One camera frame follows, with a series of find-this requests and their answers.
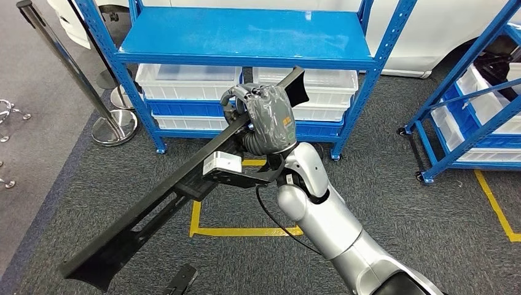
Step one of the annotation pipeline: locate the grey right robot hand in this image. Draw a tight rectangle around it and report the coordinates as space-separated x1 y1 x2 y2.
220 83 298 155

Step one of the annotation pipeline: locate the chrome stanchion post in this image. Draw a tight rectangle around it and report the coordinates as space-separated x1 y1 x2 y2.
67 0 135 111
16 0 138 146

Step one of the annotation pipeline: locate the black plastic plate frame part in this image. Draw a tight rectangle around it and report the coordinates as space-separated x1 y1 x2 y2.
58 66 310 293

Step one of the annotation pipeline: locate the chrome chair base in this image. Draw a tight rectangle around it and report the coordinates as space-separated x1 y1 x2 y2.
0 160 16 189
0 100 32 143

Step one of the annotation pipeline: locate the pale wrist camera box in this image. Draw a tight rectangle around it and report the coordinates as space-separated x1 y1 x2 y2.
202 151 243 174

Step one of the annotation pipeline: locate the black bulky object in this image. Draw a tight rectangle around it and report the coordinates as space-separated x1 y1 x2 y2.
474 41 514 103

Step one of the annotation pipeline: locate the blue wheeled shelf rack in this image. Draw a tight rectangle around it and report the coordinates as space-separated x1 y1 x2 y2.
396 0 521 185

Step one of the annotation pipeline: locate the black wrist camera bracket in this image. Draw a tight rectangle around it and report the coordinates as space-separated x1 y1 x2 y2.
202 154 288 189

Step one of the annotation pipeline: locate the white plastic bin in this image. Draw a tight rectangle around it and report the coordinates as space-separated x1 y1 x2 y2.
252 67 359 108
152 115 231 132
455 63 521 135
430 103 521 163
135 63 243 101
291 101 351 122

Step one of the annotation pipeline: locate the blue metal shelf rack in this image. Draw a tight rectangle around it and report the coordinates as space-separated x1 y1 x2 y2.
73 0 418 162

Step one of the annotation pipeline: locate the white car with red stripe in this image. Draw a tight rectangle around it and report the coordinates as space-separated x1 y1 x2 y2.
47 0 521 79

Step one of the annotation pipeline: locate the black camera cable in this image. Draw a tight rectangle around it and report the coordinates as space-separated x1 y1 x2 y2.
255 185 323 256

